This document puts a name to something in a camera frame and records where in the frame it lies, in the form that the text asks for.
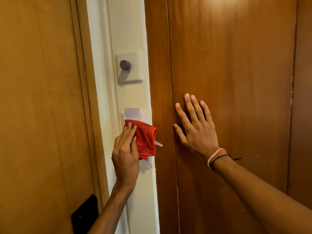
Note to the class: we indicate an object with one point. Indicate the person's left hand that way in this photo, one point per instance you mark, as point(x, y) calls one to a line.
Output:
point(124, 158)

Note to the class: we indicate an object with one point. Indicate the person's right hand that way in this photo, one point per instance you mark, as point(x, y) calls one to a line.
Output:
point(200, 135)

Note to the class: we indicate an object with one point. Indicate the person's right middle finger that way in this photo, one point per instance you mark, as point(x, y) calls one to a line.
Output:
point(190, 107)

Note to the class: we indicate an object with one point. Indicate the person's right thumb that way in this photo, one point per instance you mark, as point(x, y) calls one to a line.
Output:
point(180, 134)

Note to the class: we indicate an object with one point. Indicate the person's left thumb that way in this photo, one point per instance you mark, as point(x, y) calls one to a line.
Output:
point(134, 146)

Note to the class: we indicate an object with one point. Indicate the person's left middle finger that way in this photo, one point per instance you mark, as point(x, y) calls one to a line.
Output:
point(125, 132)

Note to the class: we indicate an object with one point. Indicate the person's right little finger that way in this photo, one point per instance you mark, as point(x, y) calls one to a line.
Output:
point(206, 111)

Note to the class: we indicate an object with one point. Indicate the red cleaning cloth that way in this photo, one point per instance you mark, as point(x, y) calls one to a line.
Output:
point(146, 138)

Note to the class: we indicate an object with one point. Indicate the person's right forearm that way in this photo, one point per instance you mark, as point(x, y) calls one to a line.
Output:
point(263, 199)

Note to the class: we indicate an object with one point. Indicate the person's left forearm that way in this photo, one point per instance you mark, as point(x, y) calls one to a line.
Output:
point(111, 212)

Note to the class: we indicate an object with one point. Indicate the white key card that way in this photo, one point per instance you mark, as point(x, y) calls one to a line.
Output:
point(132, 113)

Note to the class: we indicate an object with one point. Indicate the pink wrist band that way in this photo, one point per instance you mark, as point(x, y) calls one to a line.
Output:
point(214, 154)

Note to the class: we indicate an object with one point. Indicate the dark brown wardrobe door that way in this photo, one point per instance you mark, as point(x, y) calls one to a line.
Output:
point(234, 58)

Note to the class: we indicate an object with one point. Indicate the grey dimmer knob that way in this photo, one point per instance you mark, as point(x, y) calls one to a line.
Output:
point(125, 65)

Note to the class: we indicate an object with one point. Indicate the black door lock plate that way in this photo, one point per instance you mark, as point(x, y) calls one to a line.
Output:
point(85, 215)

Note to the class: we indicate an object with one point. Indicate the light brown wooden door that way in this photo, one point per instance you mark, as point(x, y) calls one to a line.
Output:
point(41, 114)

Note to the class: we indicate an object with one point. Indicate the dark brown wooden side panel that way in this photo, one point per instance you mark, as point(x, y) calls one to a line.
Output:
point(303, 95)

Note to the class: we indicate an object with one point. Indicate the white key card switch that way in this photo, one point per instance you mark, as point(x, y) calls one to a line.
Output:
point(144, 116)

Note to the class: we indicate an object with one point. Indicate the dark brown wooden post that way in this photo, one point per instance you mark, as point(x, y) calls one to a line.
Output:
point(159, 70)

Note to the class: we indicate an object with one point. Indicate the light brown door frame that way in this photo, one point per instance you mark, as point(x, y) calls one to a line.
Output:
point(90, 95)

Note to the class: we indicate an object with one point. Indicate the white dimmer switch plate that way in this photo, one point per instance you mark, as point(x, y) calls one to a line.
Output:
point(135, 70)

